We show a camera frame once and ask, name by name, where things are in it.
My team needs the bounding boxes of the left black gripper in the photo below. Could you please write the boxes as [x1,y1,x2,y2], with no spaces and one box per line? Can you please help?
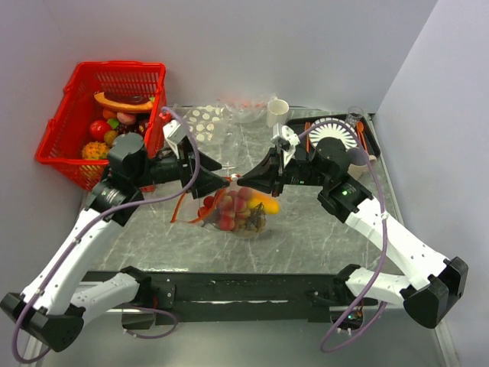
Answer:
[131,135,230,198]

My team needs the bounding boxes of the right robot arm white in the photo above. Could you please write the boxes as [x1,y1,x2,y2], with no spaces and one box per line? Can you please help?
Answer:
[237,138,468,329]

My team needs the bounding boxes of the brown longan bunch toy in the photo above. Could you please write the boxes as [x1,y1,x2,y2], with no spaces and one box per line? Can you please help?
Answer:
[235,203,267,233]

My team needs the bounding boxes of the green leaf toy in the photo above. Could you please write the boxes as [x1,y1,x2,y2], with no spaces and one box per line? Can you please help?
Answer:
[107,118,120,130]

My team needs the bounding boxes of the orange plastic spoon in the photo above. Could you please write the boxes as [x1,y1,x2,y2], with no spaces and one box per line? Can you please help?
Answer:
[356,121,368,151]

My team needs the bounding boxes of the polka dot zip bag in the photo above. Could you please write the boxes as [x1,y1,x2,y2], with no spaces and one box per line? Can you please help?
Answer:
[173,104,234,146]

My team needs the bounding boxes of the beige mug purple inside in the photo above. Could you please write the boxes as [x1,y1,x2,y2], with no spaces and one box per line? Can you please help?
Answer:
[346,147,369,180]

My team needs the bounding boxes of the black serving tray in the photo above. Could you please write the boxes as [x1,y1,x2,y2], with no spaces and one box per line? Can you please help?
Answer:
[286,114,381,158]

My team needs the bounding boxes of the orange plastic fork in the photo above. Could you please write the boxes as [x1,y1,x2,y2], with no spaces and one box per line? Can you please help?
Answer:
[304,122,311,153]

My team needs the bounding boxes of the crumpled clear plastic bag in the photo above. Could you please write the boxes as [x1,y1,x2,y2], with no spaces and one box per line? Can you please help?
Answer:
[218,94,277,124]

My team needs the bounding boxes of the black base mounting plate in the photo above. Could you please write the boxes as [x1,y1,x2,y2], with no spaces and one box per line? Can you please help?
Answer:
[76,269,383,326]

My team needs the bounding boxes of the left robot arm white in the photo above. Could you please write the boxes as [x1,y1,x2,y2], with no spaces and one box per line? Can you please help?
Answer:
[1,133,228,352]

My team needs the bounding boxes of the clear drinking glass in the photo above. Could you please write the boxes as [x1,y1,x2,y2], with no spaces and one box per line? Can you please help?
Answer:
[345,106,364,128]

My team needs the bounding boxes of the red lychee bunch toy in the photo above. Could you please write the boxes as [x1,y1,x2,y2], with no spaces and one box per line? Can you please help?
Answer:
[197,187,252,232]

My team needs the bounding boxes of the spiky yellow fruit toy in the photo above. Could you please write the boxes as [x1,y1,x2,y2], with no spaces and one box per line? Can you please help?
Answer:
[81,141,110,161]

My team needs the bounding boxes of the orange mango toy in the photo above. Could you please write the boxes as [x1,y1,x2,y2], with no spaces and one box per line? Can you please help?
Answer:
[248,191,280,215]

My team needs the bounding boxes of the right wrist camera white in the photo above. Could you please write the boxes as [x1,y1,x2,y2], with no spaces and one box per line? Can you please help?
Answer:
[271,123,300,167]

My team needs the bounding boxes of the red apple toy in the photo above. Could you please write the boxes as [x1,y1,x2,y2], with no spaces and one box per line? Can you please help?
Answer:
[89,120,112,141]

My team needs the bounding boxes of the brown kiwi toy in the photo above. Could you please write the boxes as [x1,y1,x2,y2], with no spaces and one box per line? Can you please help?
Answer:
[103,130,118,147]

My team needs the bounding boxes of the striped white plate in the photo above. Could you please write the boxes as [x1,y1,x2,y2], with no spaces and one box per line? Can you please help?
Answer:
[309,117,358,150]

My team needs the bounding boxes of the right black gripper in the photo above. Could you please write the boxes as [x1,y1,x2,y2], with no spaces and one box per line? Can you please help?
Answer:
[238,145,330,197]

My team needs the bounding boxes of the aluminium rail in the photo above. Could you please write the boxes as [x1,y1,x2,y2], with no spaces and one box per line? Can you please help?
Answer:
[23,308,129,360]

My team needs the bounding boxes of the cream ceramic mug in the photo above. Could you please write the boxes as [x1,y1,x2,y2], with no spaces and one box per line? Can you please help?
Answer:
[266,99,290,128]

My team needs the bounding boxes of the pink peach toy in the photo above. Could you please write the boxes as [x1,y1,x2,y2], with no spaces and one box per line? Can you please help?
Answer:
[116,112,137,125]

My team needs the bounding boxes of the clear zip bag orange zipper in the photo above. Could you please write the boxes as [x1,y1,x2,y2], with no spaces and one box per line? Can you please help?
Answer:
[171,174,280,238]

